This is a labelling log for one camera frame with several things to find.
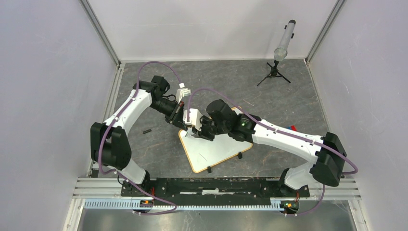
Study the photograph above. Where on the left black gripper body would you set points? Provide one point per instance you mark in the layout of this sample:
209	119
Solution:
172	116

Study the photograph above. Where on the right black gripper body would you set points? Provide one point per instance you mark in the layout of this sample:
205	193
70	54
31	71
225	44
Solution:
208	125

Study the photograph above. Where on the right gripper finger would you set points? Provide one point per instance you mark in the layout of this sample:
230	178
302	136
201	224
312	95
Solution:
192	132
205	136

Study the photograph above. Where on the yellow framed whiteboard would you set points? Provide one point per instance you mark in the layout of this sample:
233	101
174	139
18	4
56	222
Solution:
203	154

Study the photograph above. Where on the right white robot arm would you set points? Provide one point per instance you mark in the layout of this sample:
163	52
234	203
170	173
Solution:
325	155

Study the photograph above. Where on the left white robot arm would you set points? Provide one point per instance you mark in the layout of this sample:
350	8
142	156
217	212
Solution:
109	142

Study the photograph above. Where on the blue red whiteboard eraser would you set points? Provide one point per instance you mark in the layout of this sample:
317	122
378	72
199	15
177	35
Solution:
292	128

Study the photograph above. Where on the black microphone tripod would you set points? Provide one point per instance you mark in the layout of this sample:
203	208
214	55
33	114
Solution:
274	73

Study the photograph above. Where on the silver microphone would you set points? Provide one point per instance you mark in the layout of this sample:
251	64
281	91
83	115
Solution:
281	51

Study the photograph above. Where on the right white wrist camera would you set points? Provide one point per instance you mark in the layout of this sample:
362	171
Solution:
192	118

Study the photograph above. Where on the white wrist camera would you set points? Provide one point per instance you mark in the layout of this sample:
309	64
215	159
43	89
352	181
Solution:
192	118
182	91

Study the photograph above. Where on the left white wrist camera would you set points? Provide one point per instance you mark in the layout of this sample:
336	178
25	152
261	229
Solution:
182	91

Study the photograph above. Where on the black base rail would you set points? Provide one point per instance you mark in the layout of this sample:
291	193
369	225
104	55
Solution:
220	191

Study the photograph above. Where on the grey slotted cable duct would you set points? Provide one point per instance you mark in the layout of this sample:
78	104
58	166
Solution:
136	204

